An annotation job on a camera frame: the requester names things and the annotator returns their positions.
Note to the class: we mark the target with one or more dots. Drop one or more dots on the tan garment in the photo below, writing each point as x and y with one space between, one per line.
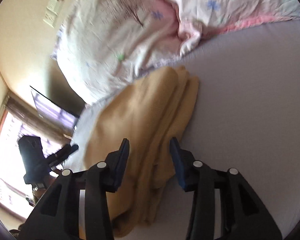
149 113

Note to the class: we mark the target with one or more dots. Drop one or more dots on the right pink floral pillow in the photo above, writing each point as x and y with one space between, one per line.
205 18

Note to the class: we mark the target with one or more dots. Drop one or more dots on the white wall switch plate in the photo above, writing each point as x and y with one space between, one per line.
52 11

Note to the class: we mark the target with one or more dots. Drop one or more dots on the person's left hand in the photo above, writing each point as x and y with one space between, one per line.
39 190

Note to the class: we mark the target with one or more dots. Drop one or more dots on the window with wooden frame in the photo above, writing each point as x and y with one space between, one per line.
18 121

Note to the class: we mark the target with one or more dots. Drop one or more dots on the left floral pillow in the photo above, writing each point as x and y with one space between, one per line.
103 45

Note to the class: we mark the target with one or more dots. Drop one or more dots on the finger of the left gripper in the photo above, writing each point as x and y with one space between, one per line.
61 155

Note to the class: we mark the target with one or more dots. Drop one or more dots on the wall television screen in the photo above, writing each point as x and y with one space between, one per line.
47 109

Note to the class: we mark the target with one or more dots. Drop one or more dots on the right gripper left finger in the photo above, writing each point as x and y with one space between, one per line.
56 215

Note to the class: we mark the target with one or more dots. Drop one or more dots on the grey-lilac bed sheet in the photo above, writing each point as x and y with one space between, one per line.
247 113

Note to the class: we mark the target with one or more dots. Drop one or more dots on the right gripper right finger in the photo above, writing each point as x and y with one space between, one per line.
243 214

